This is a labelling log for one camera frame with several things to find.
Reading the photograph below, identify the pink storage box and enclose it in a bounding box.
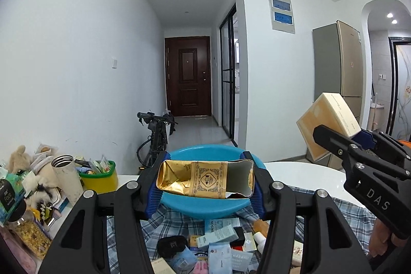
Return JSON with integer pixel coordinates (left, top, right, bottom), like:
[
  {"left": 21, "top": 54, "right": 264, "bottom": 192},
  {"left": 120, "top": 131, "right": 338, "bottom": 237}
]
[{"left": 0, "top": 226, "right": 36, "bottom": 274}]

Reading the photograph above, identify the blue plastic basin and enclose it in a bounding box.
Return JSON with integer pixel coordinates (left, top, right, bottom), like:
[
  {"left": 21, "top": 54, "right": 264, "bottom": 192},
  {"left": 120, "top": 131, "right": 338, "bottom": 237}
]
[{"left": 160, "top": 146, "right": 267, "bottom": 220}]

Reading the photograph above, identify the gold cardboard box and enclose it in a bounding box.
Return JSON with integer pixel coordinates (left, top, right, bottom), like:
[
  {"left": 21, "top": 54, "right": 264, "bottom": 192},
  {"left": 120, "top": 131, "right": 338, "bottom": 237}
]
[{"left": 155, "top": 158, "right": 256, "bottom": 200}]

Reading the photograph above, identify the white sachet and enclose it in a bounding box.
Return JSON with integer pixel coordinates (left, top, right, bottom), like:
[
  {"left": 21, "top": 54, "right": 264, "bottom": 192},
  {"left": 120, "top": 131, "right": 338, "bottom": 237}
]
[{"left": 208, "top": 242, "right": 232, "bottom": 274}]

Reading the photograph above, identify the black pouch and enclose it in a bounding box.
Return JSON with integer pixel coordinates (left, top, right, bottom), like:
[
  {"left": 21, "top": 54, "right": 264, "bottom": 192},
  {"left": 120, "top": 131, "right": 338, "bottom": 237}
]
[{"left": 157, "top": 235, "right": 189, "bottom": 259}]

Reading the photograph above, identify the black small box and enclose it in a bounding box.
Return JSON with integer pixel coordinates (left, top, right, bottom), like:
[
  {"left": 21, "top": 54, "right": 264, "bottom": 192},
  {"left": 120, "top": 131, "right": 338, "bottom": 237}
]
[{"left": 233, "top": 227, "right": 247, "bottom": 244}]

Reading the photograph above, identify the flower print glass door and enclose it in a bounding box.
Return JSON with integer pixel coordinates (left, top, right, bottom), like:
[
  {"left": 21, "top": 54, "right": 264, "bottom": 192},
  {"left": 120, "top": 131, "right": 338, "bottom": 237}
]
[{"left": 388, "top": 36, "right": 411, "bottom": 141}]

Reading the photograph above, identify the yellow green bucket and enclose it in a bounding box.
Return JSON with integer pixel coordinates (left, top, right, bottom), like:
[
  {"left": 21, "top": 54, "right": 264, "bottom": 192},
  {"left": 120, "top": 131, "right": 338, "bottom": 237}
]
[{"left": 78, "top": 160, "right": 119, "bottom": 193}]

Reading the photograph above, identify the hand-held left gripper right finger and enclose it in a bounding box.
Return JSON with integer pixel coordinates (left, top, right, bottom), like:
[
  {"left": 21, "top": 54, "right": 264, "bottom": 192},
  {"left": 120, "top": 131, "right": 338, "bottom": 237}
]
[{"left": 242, "top": 150, "right": 375, "bottom": 274}]

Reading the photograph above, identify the beige plush toy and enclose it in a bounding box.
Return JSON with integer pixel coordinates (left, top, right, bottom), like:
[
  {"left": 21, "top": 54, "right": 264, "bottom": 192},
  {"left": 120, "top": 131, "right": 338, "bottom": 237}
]
[{"left": 6, "top": 146, "right": 34, "bottom": 175}]

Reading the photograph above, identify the black framed sliding door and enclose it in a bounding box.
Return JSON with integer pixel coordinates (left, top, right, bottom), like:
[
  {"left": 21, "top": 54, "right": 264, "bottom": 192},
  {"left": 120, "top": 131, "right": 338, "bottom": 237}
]
[{"left": 219, "top": 3, "right": 238, "bottom": 140}]

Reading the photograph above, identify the light blue carton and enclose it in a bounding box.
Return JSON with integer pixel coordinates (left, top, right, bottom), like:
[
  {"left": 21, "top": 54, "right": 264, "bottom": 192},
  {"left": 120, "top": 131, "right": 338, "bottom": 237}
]
[{"left": 205, "top": 218, "right": 241, "bottom": 234}]

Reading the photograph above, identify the black bicycle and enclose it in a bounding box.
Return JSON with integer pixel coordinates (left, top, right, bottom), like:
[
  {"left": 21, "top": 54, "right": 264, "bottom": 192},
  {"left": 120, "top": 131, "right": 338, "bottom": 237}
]
[{"left": 136, "top": 112, "right": 179, "bottom": 170}]

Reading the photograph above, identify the white tube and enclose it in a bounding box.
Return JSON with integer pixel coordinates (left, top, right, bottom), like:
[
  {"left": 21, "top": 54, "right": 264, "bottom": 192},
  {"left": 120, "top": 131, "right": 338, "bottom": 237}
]
[{"left": 254, "top": 234, "right": 268, "bottom": 253}]

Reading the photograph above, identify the pale teal carton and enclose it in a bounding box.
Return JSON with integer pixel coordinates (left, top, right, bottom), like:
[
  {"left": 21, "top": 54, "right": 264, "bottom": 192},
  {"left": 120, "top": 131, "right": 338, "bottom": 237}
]
[{"left": 197, "top": 224, "right": 236, "bottom": 250}]

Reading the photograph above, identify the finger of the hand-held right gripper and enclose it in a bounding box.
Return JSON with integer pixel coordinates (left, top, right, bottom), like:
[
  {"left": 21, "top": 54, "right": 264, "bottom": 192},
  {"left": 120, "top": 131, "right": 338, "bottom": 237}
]
[
  {"left": 312, "top": 124, "right": 410, "bottom": 180},
  {"left": 351, "top": 129, "right": 411, "bottom": 172}
]

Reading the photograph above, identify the beige cardboard box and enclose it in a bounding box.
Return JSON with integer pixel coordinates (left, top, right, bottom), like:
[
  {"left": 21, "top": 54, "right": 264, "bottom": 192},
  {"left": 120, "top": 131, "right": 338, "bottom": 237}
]
[{"left": 296, "top": 92, "right": 362, "bottom": 162}]

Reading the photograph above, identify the white thermos bottle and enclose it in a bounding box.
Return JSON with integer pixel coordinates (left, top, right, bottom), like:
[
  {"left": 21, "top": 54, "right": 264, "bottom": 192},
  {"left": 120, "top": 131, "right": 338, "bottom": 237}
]
[{"left": 51, "top": 155, "right": 84, "bottom": 205}]

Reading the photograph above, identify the beige small carton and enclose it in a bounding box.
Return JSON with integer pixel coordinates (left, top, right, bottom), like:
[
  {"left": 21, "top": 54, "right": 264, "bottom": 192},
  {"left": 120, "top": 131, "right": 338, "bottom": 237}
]
[{"left": 151, "top": 258, "right": 173, "bottom": 274}]

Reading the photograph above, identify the light blue packet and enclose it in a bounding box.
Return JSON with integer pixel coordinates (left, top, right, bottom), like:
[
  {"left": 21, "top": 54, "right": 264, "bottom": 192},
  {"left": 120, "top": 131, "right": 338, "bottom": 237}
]
[{"left": 171, "top": 248, "right": 199, "bottom": 273}]

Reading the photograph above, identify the cream printed packet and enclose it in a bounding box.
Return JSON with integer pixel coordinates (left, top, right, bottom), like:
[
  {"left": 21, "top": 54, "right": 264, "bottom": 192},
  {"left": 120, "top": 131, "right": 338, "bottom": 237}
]
[{"left": 292, "top": 240, "right": 304, "bottom": 266}]

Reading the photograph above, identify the wrapped bun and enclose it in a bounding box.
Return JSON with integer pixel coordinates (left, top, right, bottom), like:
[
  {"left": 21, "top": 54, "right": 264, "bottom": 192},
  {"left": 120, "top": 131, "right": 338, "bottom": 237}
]
[{"left": 34, "top": 143, "right": 59, "bottom": 162}]

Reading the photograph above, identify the person's right hand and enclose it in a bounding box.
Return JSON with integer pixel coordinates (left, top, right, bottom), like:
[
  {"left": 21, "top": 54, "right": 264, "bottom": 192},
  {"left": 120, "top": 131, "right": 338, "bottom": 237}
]
[{"left": 369, "top": 219, "right": 411, "bottom": 262}]

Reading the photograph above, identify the teal tissue pack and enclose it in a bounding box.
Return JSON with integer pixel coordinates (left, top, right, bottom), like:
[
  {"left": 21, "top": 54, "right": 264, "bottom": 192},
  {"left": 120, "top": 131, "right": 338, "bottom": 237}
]
[{"left": 0, "top": 174, "right": 28, "bottom": 226}]

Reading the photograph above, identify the white black plush toy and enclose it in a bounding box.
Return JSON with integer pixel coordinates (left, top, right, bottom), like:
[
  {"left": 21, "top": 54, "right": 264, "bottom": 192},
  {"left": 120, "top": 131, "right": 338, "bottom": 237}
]
[{"left": 22, "top": 165, "right": 61, "bottom": 217}]

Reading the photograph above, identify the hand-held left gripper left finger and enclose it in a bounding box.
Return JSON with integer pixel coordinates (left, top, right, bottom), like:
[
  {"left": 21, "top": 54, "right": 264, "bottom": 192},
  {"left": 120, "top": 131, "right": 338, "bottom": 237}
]
[{"left": 37, "top": 150, "right": 169, "bottom": 274}]

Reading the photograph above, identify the pile of small sachets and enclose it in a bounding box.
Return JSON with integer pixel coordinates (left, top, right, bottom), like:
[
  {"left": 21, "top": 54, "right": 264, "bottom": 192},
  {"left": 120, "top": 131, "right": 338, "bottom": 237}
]
[{"left": 82, "top": 156, "right": 112, "bottom": 175}]

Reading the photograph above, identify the gold grey refrigerator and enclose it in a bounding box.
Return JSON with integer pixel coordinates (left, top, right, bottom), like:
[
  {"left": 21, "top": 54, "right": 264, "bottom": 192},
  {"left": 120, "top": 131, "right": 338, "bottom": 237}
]
[{"left": 306, "top": 20, "right": 365, "bottom": 170}]

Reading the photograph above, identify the glass jar black lid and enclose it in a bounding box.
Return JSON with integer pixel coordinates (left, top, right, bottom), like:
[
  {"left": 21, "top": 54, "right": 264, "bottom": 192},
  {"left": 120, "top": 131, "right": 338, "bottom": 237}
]
[{"left": 6, "top": 200, "right": 53, "bottom": 262}]

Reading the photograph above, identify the brown entrance door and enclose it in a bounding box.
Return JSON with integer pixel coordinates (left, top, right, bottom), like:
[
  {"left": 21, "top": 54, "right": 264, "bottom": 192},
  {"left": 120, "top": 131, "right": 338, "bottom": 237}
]
[{"left": 165, "top": 36, "right": 212, "bottom": 117}]

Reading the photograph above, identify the wall electrical panel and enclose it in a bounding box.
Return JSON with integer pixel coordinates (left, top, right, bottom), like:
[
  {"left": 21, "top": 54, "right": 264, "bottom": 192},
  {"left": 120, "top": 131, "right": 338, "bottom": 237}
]
[{"left": 267, "top": 0, "right": 296, "bottom": 34}]

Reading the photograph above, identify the blue plaid cloth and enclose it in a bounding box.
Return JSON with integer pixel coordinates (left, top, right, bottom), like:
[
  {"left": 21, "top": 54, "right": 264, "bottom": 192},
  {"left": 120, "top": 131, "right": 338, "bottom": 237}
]
[{"left": 106, "top": 197, "right": 378, "bottom": 274}]

